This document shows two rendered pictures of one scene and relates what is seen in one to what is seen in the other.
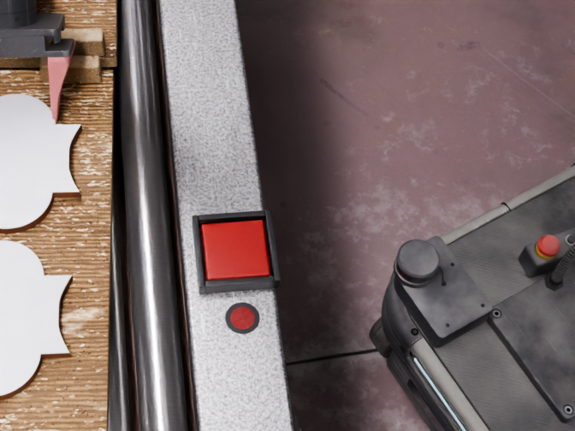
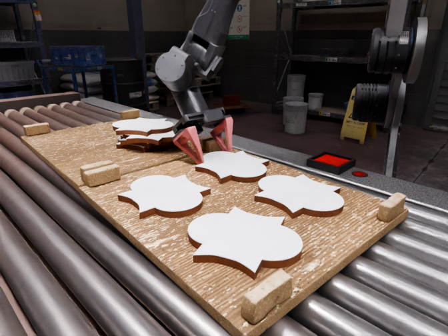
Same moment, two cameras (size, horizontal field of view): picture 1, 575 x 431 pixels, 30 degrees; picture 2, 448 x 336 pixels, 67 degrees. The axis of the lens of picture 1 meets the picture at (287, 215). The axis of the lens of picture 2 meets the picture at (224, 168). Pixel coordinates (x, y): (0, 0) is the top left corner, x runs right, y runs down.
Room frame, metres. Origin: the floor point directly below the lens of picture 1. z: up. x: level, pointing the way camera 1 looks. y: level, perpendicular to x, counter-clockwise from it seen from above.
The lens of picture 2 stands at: (-0.02, 0.58, 1.18)
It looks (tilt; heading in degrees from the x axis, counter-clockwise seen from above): 22 degrees down; 331
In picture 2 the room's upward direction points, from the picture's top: straight up
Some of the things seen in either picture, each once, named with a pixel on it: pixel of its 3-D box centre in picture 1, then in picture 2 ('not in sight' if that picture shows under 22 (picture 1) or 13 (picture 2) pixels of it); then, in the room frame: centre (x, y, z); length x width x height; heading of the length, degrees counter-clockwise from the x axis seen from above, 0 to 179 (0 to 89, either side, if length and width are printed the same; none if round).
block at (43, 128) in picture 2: not in sight; (37, 129); (0.97, 0.59, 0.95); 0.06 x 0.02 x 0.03; 103
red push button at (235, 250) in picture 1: (235, 251); (331, 163); (0.47, 0.04, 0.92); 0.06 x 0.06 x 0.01; 16
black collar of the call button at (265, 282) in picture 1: (235, 251); (331, 162); (0.47, 0.04, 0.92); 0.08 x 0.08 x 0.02; 16
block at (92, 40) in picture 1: (74, 42); (209, 141); (0.65, 0.24, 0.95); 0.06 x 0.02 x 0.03; 103
